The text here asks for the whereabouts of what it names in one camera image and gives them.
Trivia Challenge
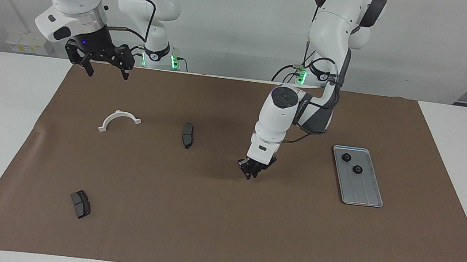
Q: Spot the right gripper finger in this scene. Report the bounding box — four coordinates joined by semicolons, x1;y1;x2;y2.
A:
106;42;138;82
61;38;99;77

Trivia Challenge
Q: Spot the silver metal tray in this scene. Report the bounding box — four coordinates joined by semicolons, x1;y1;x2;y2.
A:
326;144;390;209

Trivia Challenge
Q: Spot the white box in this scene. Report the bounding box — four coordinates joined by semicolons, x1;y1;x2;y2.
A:
4;29;56;57

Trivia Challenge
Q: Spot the brown table mat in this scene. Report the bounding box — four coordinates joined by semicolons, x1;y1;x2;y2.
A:
0;48;467;262

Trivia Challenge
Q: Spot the long grey brake pad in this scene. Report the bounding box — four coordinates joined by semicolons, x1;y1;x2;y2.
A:
180;122;195;150

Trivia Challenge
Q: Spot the short grey brake pad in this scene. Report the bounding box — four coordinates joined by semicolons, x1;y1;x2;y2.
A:
68;189;94;220

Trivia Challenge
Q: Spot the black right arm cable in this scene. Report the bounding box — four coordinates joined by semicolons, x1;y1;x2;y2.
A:
103;0;159;56

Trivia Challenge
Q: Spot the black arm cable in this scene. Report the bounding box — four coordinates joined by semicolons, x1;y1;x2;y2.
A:
279;0;357;151
103;0;159;56

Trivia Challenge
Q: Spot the white curved plastic bracket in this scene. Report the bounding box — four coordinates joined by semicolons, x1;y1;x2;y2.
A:
98;108;143;137

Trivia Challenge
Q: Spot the black base cable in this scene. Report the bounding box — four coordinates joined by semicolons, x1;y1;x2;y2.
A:
272;62;309;86

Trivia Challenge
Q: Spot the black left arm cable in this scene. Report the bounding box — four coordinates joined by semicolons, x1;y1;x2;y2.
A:
279;0;357;151

